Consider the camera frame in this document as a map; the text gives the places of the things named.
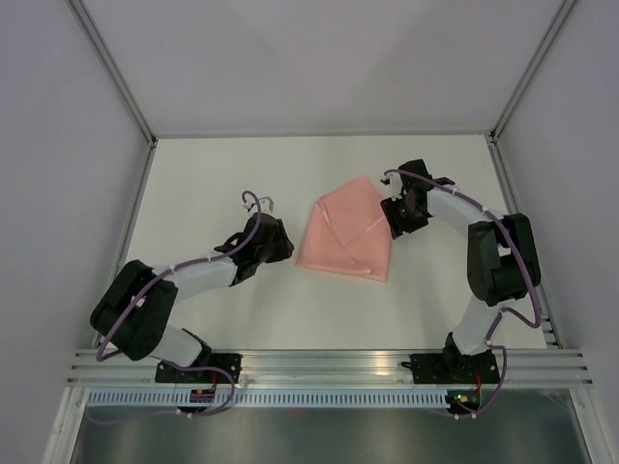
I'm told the pink satin napkin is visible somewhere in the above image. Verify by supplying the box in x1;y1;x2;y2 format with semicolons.
296;176;392;283

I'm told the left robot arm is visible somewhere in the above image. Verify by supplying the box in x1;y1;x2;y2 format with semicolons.
90;214;294;383

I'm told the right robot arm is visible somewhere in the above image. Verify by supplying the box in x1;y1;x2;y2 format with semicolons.
380;159;542;382

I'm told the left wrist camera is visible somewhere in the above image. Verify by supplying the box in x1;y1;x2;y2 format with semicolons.
244;196;275;214

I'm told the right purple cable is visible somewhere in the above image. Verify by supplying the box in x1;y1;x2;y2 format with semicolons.
382;168;543;422

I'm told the purple cable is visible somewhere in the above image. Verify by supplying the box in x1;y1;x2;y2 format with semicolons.
382;168;543;422
94;189;265;417

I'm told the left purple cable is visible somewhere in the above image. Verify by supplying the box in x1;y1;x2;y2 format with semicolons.
94;189;265;417

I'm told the back aluminium frame bar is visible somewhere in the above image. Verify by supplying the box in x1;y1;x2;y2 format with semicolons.
153;128;492;140

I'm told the right side frame rail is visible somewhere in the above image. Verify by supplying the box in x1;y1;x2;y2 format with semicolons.
486;134;565;350

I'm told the frame rail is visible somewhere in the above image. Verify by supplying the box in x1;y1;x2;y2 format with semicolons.
91;139;157;350
486;134;565;350

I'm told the left side frame rail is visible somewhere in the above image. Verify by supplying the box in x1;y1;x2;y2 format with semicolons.
91;139;157;350

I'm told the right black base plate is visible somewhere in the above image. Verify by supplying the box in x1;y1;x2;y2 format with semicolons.
402;351;500;386

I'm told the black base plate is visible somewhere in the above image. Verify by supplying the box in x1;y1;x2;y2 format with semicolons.
155;352;242;385
402;351;500;386

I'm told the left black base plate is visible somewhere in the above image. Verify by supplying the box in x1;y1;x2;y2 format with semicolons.
155;352;242;385

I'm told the white slotted cable duct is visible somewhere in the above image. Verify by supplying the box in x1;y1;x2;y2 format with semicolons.
87;388;448;409

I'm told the front aluminium rail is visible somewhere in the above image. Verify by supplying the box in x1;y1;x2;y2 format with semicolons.
64;349;593;389

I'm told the right aluminium frame post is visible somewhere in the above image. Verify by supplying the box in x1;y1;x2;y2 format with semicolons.
487;0;579;144

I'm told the aluminium frame post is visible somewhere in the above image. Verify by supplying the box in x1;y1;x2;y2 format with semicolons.
66;0;158;147
487;0;579;144

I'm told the left aluminium frame post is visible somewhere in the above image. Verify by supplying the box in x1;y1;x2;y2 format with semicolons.
66;0;158;147

